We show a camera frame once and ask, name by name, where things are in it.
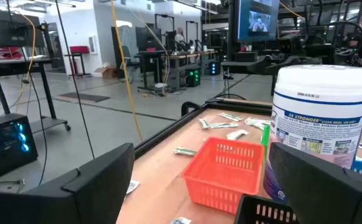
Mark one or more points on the black computer tower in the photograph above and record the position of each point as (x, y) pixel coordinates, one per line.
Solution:
(6, 155)

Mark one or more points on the green plastic basket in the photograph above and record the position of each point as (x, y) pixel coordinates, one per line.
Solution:
(265, 140)

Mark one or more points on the orange plastic basket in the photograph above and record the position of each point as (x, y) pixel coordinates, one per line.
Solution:
(221, 189)

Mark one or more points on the large blue-screen monitor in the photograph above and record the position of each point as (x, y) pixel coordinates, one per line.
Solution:
(257, 21)

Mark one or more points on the cardboard box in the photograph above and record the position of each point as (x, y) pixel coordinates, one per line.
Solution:
(107, 73)

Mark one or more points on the computer tower green lights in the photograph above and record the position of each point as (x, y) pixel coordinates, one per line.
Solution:
(193, 77)

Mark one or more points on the dark office chair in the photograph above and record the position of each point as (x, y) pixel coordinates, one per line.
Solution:
(127, 59)

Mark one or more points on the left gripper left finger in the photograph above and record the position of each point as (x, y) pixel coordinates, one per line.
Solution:
(99, 186)

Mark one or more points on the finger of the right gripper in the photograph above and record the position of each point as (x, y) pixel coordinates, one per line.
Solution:
(261, 65)
(280, 66)

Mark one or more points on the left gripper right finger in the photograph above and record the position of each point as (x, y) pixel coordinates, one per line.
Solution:
(324, 193)

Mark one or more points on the black display screen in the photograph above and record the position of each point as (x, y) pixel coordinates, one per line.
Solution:
(9, 31)

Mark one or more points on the framed wall picture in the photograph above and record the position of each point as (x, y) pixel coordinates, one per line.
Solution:
(92, 45)

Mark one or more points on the wooden desk black legs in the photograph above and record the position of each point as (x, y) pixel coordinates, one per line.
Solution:
(187, 55)

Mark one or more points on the white disinfecting wipes canister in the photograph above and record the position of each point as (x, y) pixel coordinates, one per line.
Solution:
(321, 102)

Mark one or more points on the black rolling stand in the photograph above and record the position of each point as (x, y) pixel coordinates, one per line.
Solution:
(15, 67)

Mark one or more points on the dark room divider panel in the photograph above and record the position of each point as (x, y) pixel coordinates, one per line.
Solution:
(118, 53)

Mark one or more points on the black plastic basket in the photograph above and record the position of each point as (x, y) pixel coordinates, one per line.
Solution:
(246, 214)

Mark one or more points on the red padded stool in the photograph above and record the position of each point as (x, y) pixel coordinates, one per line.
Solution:
(79, 49)

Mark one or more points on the computer tower blue lights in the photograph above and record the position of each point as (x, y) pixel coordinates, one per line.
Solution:
(214, 68)

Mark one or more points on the dark floor mat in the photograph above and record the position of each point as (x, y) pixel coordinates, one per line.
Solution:
(85, 97)

